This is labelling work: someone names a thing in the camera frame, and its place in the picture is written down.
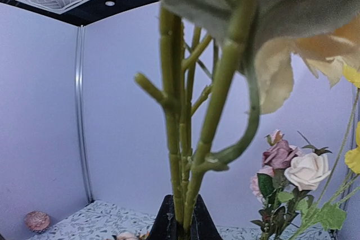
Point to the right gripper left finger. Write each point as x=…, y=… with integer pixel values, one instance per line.
x=165, y=225

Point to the pink rose flower stem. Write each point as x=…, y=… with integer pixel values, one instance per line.
x=269, y=185

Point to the cream yellow rose stem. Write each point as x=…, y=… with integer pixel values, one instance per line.
x=257, y=39

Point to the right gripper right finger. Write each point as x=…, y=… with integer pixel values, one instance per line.
x=202, y=227

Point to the pale pink rose stem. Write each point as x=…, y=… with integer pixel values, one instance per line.
x=288, y=175

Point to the yellow poppy flower stem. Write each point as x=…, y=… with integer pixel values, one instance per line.
x=337, y=195

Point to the ceiling spot light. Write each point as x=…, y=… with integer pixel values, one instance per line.
x=110, y=1

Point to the floral patterned tablecloth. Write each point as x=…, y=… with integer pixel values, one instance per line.
x=101, y=220

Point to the left aluminium frame post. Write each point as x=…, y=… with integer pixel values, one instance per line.
x=79, y=61

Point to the red patterned bowl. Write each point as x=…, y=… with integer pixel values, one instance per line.
x=37, y=221

